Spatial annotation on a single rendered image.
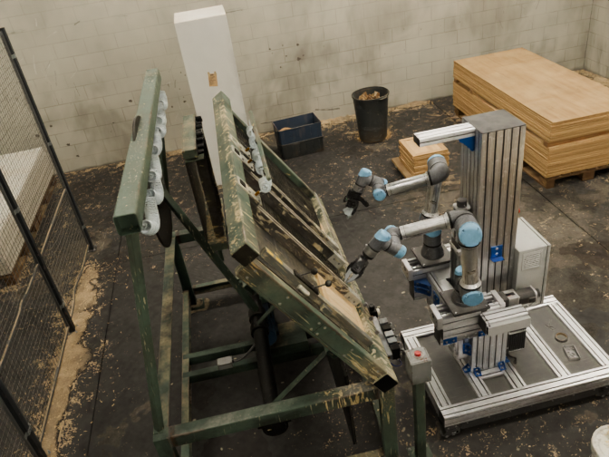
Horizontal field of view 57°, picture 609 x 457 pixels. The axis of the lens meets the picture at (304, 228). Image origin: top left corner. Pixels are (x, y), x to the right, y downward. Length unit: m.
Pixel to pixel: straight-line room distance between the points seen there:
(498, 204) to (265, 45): 5.51
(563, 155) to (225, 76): 3.87
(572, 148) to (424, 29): 3.21
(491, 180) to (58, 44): 6.39
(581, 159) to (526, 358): 3.02
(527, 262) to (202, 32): 4.51
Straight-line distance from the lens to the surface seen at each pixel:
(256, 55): 8.31
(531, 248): 3.62
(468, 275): 3.16
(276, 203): 3.65
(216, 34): 6.76
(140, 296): 2.71
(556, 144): 6.56
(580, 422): 4.35
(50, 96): 8.60
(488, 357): 4.15
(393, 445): 3.77
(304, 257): 3.37
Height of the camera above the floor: 3.31
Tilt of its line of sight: 33 degrees down
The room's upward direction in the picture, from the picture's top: 9 degrees counter-clockwise
